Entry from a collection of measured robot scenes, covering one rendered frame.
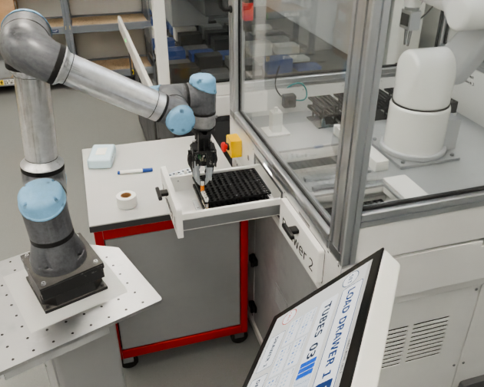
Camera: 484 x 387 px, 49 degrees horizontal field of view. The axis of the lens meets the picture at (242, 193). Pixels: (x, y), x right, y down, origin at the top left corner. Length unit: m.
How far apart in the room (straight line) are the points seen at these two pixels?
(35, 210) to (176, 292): 0.85
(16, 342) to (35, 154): 0.49
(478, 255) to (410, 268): 0.21
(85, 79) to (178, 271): 0.98
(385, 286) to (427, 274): 0.60
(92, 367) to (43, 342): 0.30
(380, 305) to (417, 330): 0.80
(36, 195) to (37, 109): 0.22
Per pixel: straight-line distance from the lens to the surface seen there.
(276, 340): 1.06
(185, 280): 2.09
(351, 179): 1.21
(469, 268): 1.60
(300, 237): 1.53
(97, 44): 5.92
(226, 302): 2.22
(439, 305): 1.66
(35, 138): 1.50
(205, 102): 1.51
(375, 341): 0.84
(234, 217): 1.67
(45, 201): 1.43
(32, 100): 1.46
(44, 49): 1.29
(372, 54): 1.11
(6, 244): 3.27
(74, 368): 1.72
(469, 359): 1.94
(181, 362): 2.38
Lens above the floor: 1.77
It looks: 31 degrees down
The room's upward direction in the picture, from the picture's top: straight up
